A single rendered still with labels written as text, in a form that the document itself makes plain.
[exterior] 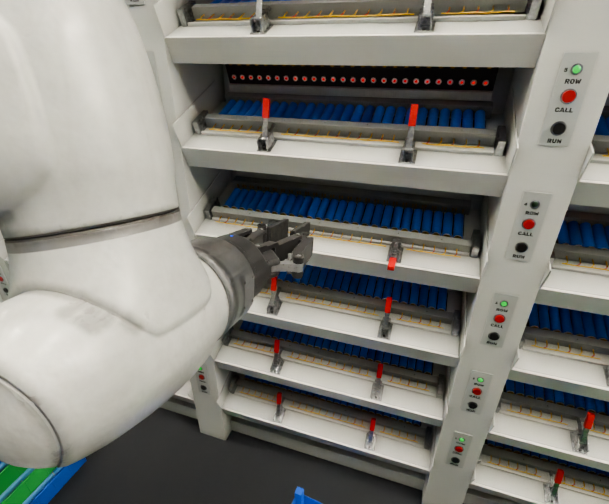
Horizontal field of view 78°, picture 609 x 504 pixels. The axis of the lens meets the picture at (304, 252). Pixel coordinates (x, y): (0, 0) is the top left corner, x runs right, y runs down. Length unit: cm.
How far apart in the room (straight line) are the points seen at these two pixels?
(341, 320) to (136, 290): 70
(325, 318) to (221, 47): 59
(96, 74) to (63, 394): 16
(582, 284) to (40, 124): 78
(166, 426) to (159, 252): 124
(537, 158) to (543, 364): 43
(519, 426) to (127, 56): 100
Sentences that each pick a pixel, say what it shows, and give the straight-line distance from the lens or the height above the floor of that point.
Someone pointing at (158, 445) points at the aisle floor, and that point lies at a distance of 142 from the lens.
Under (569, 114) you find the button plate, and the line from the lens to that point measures 68.
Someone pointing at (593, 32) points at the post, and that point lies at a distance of 68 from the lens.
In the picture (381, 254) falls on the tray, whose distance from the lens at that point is 77.
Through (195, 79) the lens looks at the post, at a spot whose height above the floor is 105.
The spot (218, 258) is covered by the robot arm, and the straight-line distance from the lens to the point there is 32.
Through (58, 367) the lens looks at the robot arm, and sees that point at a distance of 22.
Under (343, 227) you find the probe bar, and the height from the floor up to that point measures 78.
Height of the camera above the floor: 111
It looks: 28 degrees down
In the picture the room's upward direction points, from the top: straight up
